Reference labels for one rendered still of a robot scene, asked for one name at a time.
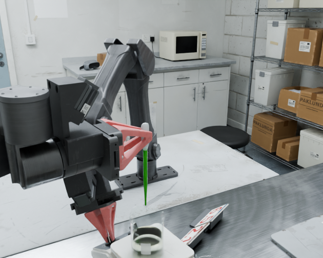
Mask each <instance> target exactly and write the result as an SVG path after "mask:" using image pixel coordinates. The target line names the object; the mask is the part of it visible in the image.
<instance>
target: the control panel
mask: <svg viewBox="0 0 323 258"><path fill-rule="evenodd" d="M126 236H128V232H127V233H124V234H122V235H120V236H118V237H116V239H122V238H124V237H126ZM105 243H106V242H105ZM105 243H103V244H100V245H98V246H96V247H94V248H97V249H103V250H108V249H110V245H109V246H105Z"/></svg>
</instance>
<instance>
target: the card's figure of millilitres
mask: <svg viewBox="0 0 323 258"><path fill-rule="evenodd" d="M204 226H205V224H204V225H201V226H198V227H196V228H193V229H192V230H191V231H190V232H189V233H188V234H187V235H186V236H185V237H184V238H183V239H182V240H181V241H183V242H184V243H188V242H189V241H190V240H191V239H192V238H193V237H194V236H195V235H196V234H197V233H198V232H199V231H200V230H201V229H202V228H203V227H204Z"/></svg>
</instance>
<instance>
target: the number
mask: <svg viewBox="0 0 323 258"><path fill-rule="evenodd" d="M223 207H224V206H221V207H219V208H216V209H214V210H212V211H211V212H210V213H209V214H208V215H207V216H206V217H205V218H204V219H203V220H202V221H201V222H200V223H199V224H202V223H204V222H207V221H209V220H211V219H212V218H213V217H214V216H215V215H216V214H217V213H218V212H219V211H220V210H221V209H222V208H223ZM199 224H198V225H199Z"/></svg>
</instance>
